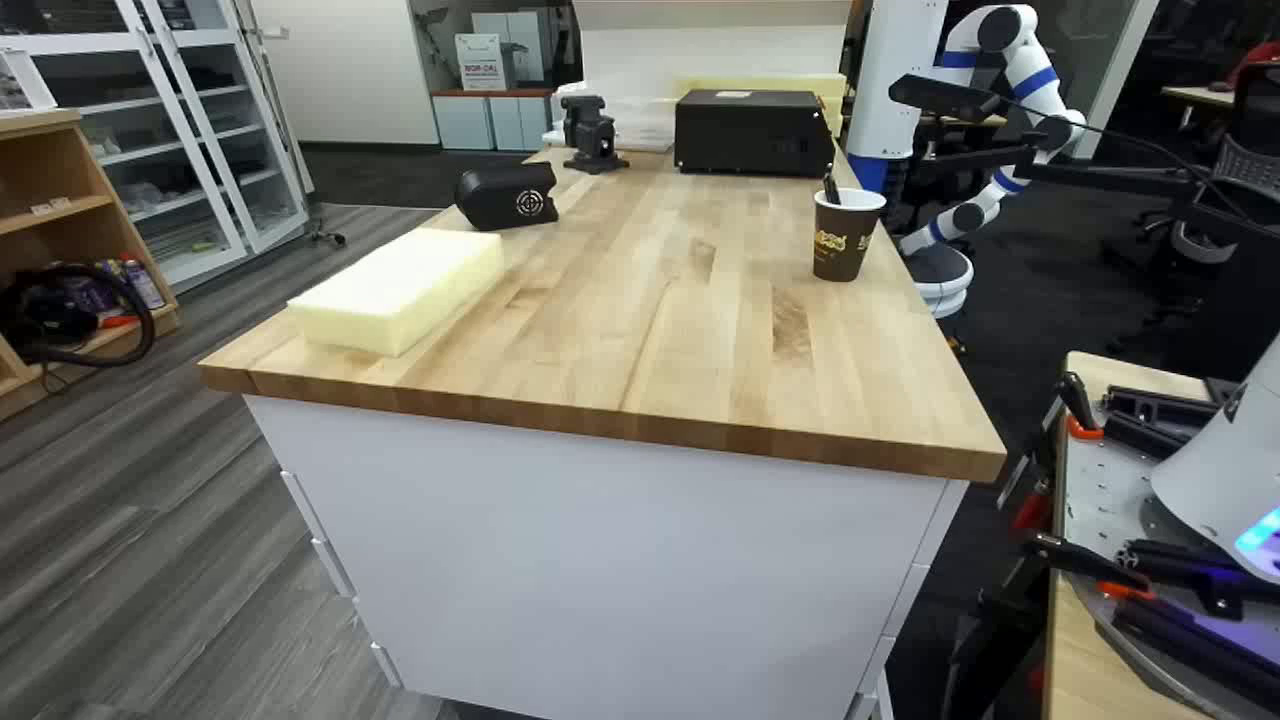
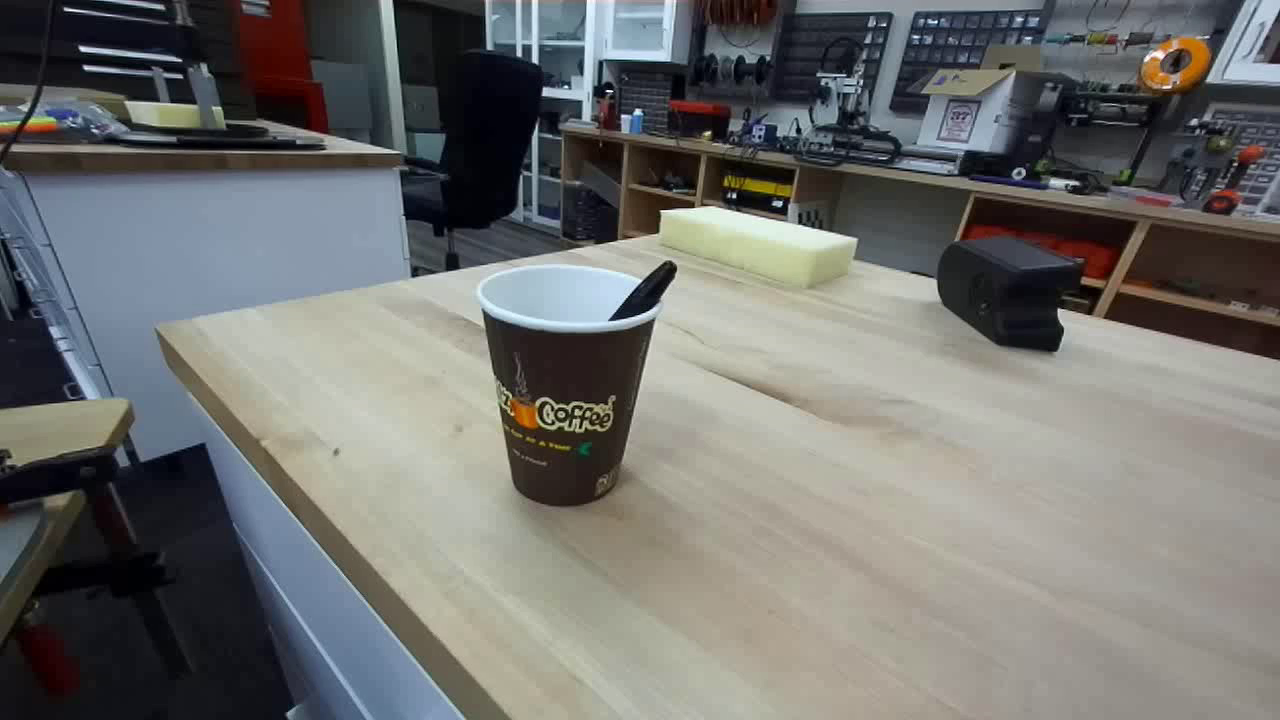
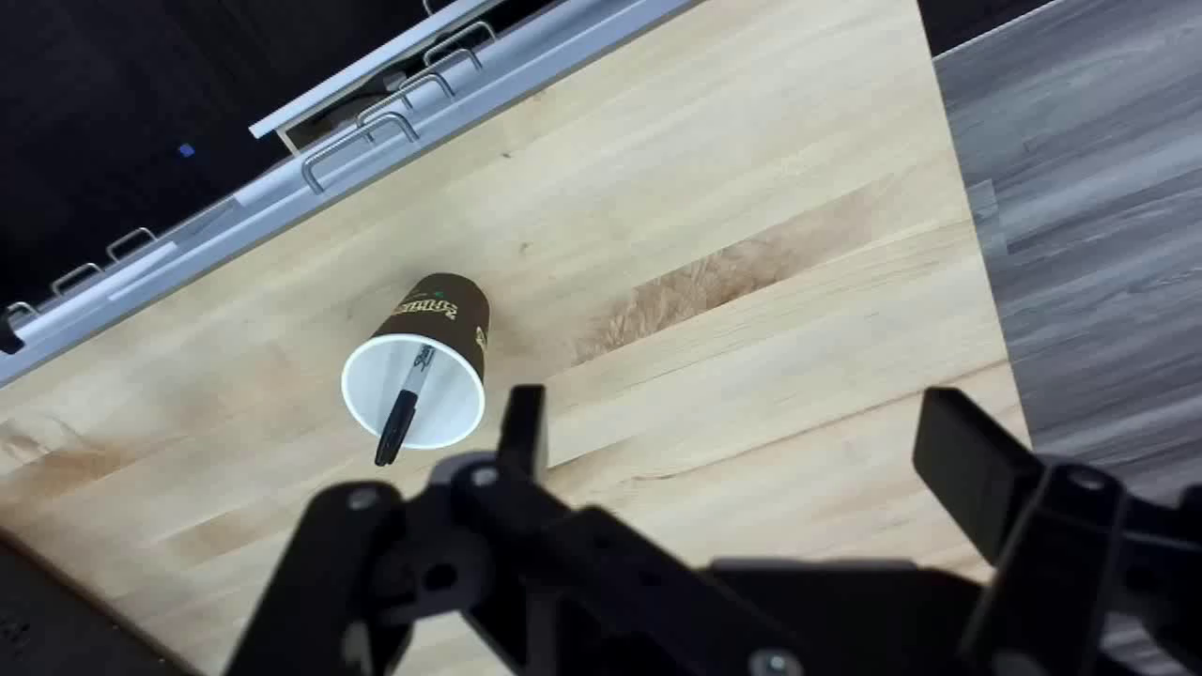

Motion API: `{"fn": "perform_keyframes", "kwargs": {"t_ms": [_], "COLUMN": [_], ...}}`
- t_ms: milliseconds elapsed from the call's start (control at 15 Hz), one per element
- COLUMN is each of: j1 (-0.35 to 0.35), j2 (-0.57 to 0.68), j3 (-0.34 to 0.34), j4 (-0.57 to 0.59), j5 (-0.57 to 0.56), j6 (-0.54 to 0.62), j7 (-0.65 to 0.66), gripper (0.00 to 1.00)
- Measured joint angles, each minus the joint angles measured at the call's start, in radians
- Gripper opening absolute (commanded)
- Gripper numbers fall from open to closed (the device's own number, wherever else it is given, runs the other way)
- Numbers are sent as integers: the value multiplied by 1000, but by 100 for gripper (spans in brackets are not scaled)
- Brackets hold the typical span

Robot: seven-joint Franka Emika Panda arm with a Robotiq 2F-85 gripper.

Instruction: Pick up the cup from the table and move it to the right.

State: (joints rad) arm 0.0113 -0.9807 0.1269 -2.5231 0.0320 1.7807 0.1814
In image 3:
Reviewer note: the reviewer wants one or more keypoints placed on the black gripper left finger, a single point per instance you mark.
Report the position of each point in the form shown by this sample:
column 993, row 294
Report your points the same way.
column 564, row 575

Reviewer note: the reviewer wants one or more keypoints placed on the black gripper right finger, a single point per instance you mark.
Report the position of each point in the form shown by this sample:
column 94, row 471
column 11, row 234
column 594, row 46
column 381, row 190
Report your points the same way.
column 1076, row 565

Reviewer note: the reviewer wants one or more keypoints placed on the brown paper cup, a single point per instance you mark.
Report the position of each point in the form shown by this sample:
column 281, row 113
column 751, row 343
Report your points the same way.
column 438, row 322

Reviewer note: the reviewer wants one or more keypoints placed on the black marker pen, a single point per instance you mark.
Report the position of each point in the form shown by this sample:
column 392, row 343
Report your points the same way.
column 405, row 416

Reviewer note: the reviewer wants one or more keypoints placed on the grey metal frame rail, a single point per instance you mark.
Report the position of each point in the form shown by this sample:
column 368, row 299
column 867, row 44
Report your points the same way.
column 377, row 135

